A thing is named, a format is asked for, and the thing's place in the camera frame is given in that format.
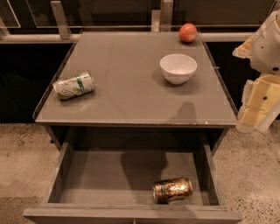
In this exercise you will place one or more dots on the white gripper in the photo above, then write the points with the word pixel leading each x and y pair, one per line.
pixel 267 51

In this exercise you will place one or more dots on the white ceramic bowl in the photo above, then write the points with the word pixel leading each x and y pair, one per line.
pixel 178 68

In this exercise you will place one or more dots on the grey cabinet counter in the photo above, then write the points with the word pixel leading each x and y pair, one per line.
pixel 130 90

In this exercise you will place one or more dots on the green white soda can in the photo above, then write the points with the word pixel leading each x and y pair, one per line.
pixel 78 85

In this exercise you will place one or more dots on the metal railing with glass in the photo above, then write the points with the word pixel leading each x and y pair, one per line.
pixel 48 21

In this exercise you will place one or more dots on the open grey top drawer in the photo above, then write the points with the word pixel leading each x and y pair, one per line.
pixel 100 186

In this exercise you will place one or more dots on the orange gold soda can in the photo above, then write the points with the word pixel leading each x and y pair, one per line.
pixel 164 191

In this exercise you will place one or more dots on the red apple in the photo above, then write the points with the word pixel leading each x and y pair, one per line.
pixel 188 33

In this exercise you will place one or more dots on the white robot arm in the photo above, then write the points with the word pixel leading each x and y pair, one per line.
pixel 261 97

